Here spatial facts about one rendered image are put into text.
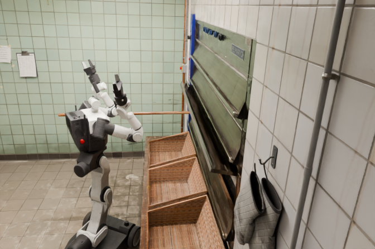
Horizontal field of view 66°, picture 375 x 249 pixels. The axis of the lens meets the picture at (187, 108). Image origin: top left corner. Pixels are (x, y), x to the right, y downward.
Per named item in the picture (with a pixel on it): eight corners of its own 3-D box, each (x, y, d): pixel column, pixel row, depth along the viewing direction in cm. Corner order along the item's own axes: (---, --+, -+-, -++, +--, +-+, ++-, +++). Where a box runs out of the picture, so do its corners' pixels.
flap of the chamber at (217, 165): (179, 85, 322) (197, 88, 325) (210, 172, 154) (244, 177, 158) (180, 82, 321) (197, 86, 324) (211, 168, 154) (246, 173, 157)
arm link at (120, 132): (138, 147, 226) (110, 139, 217) (136, 138, 237) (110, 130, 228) (144, 134, 222) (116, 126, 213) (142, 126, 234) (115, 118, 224)
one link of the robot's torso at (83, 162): (86, 179, 228) (84, 159, 223) (73, 176, 233) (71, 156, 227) (107, 163, 253) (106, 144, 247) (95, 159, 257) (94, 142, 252)
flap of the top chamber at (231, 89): (194, 57, 313) (201, 40, 308) (241, 119, 146) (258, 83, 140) (190, 56, 312) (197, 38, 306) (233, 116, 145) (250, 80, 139)
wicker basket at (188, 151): (188, 151, 348) (189, 130, 338) (196, 177, 295) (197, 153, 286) (147, 152, 341) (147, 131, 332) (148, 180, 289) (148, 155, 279)
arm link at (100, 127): (111, 139, 215) (93, 134, 209) (108, 138, 223) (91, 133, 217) (116, 124, 218) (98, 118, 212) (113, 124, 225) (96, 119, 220)
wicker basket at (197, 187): (196, 180, 291) (197, 156, 282) (206, 219, 239) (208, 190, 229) (147, 182, 285) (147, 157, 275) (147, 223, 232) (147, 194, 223)
